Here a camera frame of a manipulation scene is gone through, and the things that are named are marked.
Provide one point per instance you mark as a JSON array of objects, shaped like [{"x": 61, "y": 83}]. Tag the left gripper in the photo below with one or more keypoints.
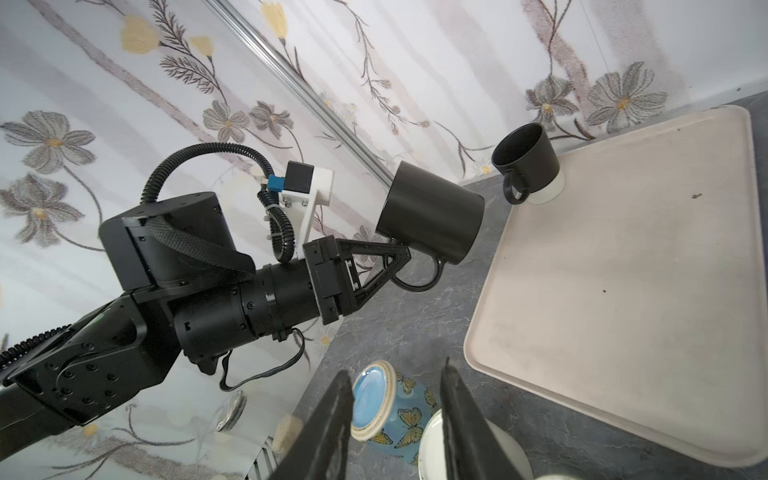
[{"x": 335, "y": 278}]

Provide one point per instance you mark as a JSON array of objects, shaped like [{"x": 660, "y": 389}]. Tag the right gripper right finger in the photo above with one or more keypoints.
[{"x": 471, "y": 450}]

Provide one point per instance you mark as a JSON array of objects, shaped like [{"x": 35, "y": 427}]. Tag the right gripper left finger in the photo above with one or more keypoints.
[{"x": 320, "y": 451}]

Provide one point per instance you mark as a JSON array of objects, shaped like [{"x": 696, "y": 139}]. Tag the black and white mug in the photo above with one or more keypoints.
[{"x": 529, "y": 166}]

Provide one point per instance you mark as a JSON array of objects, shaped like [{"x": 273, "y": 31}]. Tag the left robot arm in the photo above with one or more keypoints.
[{"x": 187, "y": 291}]

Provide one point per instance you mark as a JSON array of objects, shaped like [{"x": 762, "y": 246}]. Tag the cream white mug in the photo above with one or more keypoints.
[{"x": 430, "y": 460}]

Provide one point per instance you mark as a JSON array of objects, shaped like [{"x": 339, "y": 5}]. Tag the blue butterfly mug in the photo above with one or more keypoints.
[{"x": 391, "y": 411}]

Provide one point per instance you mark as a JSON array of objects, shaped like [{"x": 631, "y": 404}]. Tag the beige rectangular tray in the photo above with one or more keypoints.
[{"x": 638, "y": 296}]

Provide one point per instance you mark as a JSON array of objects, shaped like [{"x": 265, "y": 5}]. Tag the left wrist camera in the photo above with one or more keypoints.
[{"x": 300, "y": 191}]

